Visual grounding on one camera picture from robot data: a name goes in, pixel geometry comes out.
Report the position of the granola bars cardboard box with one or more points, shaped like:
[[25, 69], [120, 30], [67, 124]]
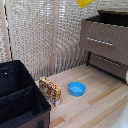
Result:
[[50, 90]]

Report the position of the blue plastic bowl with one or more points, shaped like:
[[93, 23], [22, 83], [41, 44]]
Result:
[[76, 89]]

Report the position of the yellow plastic bowl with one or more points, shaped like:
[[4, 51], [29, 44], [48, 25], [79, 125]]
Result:
[[84, 2]]

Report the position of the woven beige folding screen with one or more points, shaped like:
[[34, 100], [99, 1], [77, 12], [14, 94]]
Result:
[[30, 33]]

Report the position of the dark wooden drawer cabinet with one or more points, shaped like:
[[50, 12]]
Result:
[[113, 12]]

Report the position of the black fabric storage box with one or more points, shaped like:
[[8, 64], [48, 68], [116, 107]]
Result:
[[20, 96]]

